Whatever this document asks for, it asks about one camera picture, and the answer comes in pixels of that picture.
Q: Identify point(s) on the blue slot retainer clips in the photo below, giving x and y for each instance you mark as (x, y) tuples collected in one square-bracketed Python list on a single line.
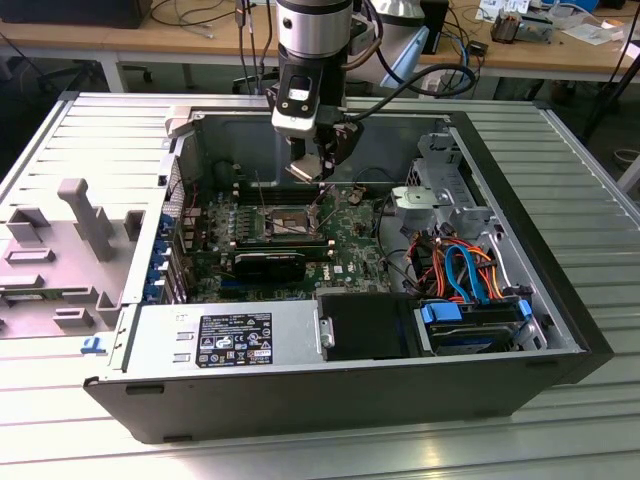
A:
[(160, 248)]

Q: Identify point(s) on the silver metal drive cage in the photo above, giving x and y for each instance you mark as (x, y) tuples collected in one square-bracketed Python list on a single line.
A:
[(414, 199)]

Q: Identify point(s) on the white papers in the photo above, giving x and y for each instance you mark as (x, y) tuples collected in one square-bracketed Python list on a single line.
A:
[(592, 32)]

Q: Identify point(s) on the finned CPU cooler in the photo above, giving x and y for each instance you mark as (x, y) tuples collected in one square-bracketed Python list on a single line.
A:
[(506, 27)]

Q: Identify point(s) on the silver power supply unit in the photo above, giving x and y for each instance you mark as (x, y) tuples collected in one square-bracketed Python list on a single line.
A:
[(160, 325)]

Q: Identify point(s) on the small black adapter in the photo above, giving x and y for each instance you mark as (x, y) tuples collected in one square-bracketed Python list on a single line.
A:
[(478, 48)]

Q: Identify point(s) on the grey plastic parts rack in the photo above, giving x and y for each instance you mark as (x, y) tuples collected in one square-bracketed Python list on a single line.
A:
[(65, 280)]

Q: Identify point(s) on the silver topped CPU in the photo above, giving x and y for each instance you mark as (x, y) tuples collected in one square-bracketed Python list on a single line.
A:
[(306, 167)]

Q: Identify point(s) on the black grey PC case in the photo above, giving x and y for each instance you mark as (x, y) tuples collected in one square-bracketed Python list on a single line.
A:
[(300, 400)]

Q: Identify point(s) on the grey metal device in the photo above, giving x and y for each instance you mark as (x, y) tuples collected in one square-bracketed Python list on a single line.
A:
[(537, 31)]

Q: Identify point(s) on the green RAM stick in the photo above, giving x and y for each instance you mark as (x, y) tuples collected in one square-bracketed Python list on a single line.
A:
[(27, 298)]

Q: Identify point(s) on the CPU socket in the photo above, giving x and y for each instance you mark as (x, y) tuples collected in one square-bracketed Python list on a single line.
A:
[(286, 224)]

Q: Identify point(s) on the wooden desk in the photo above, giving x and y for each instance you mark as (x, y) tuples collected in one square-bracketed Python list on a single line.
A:
[(70, 40)]

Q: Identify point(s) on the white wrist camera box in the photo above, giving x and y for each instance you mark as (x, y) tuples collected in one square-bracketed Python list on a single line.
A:
[(295, 125)]

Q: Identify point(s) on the green motherboard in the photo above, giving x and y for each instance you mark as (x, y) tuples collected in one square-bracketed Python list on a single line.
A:
[(350, 235)]

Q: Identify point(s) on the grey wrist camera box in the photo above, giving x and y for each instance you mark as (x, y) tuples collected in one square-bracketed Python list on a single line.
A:
[(362, 40)]

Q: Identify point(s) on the black graphics card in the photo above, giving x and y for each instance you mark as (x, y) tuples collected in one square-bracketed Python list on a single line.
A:
[(270, 269)]

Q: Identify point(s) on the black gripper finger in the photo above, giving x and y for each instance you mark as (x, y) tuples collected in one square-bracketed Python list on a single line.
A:
[(342, 142), (297, 147)]

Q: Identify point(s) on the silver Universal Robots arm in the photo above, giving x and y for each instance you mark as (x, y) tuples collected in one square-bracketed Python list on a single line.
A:
[(312, 30)]

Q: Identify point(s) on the hard disk in blue carrier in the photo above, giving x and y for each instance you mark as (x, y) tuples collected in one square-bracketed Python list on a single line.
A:
[(440, 315)]

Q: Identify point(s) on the large black equipment case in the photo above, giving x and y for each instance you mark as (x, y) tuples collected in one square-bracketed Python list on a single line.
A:
[(75, 12)]

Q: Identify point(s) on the brown board connector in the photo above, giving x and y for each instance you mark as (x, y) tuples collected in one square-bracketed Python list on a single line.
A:
[(357, 194)]

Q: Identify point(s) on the black upright box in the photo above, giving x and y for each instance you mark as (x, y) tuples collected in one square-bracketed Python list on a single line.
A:
[(439, 22)]

